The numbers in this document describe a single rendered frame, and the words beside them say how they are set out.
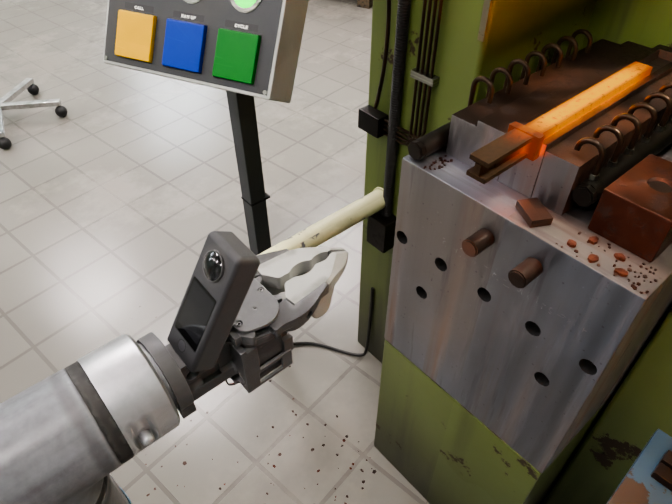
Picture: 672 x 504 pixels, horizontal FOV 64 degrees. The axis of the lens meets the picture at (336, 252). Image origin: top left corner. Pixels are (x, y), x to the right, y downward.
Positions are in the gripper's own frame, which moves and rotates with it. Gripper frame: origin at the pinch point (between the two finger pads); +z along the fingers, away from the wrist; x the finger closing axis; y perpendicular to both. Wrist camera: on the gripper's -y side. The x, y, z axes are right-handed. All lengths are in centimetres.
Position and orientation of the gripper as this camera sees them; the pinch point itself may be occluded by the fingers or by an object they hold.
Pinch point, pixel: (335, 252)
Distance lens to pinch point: 53.5
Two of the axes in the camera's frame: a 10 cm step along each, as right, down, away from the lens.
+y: 0.0, 7.3, 6.9
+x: 6.6, 5.2, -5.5
